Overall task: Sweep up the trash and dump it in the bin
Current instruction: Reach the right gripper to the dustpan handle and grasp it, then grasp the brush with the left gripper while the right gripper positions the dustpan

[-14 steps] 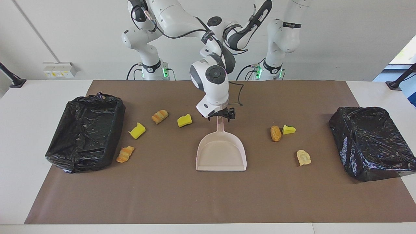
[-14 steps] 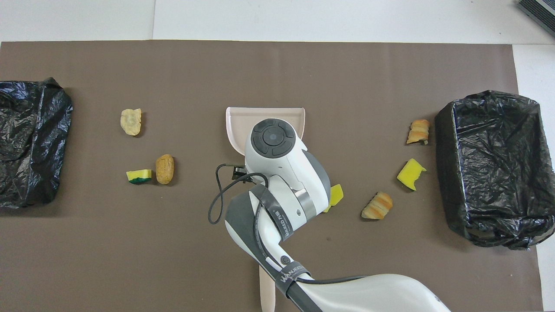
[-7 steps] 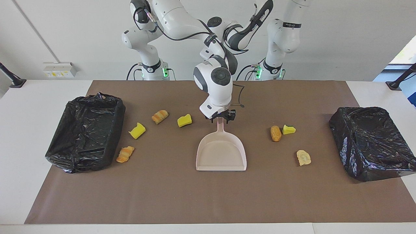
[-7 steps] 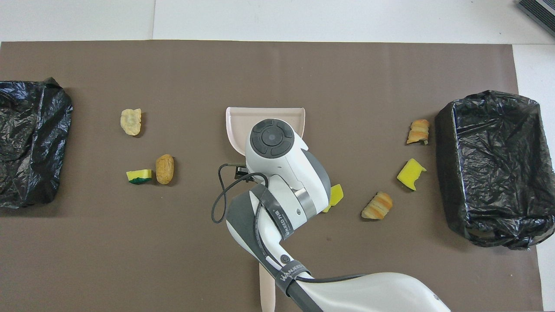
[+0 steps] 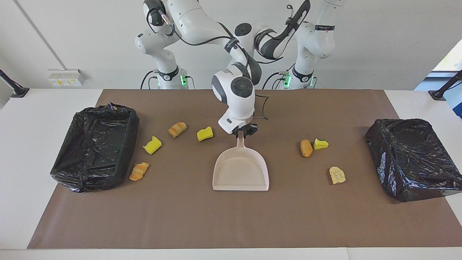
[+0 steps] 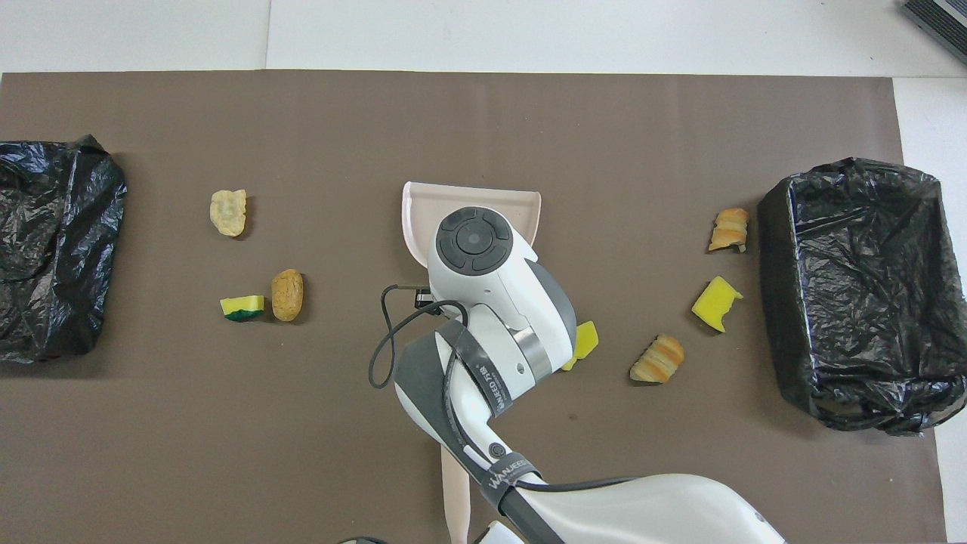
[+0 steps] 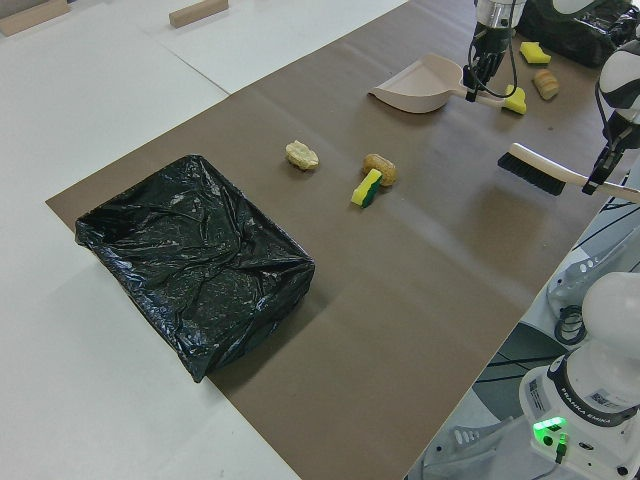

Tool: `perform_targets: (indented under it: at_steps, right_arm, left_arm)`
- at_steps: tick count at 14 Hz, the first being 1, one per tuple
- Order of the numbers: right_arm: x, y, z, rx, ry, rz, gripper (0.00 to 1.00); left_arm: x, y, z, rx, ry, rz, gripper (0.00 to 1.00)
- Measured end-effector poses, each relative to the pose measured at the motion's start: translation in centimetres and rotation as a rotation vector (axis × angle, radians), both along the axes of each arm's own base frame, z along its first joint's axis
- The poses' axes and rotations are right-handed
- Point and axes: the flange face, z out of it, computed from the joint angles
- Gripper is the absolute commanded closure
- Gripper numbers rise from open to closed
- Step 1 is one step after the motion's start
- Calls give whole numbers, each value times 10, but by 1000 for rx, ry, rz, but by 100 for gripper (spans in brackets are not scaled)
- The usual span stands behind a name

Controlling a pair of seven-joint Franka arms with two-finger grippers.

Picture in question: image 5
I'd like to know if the beige plastic dustpan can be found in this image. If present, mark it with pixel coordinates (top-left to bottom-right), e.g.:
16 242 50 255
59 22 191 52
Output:
212 131 270 191

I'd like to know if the brown bread roll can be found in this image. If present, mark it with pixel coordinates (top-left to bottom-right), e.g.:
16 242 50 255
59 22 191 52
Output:
300 139 313 158

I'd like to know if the striped orange croissant piece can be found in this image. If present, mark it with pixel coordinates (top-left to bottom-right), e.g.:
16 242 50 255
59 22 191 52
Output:
129 162 150 182
168 122 188 139

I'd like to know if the pale yellow bread piece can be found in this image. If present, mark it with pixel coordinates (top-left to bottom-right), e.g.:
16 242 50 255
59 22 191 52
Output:
329 166 346 185

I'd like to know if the black bag-lined bin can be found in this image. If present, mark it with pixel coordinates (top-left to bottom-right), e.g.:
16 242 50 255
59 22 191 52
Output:
365 118 462 203
50 103 140 193

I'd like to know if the brown table mat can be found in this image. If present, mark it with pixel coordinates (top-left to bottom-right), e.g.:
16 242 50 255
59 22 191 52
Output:
27 89 462 250

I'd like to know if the black clamp stand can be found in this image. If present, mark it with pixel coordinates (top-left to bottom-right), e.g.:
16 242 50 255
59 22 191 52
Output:
0 69 30 98
428 70 462 101

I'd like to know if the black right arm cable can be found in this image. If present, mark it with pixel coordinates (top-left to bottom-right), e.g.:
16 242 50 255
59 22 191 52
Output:
146 7 269 120

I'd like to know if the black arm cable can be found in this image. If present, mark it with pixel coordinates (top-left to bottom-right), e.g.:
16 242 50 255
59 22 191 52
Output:
146 7 269 120
253 0 311 64

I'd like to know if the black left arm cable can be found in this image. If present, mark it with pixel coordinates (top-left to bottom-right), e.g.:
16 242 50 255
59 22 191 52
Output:
253 0 311 64

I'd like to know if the white wall socket box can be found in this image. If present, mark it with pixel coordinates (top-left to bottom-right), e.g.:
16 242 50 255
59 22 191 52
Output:
48 69 88 87

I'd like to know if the white wall cable duct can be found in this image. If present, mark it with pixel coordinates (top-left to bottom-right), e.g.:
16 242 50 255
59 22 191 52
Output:
14 0 67 71

